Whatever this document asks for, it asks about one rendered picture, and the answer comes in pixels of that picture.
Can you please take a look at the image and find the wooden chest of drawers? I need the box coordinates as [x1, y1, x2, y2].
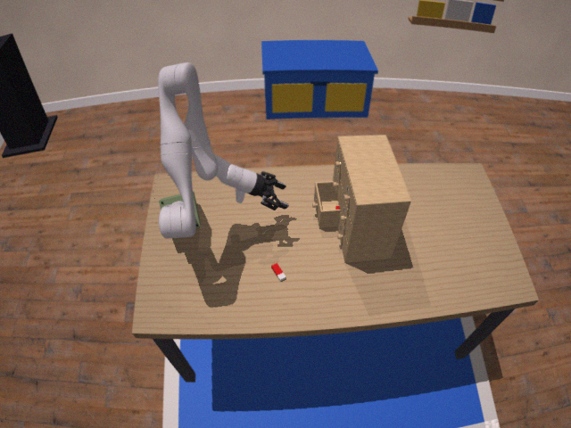
[337, 135, 411, 263]

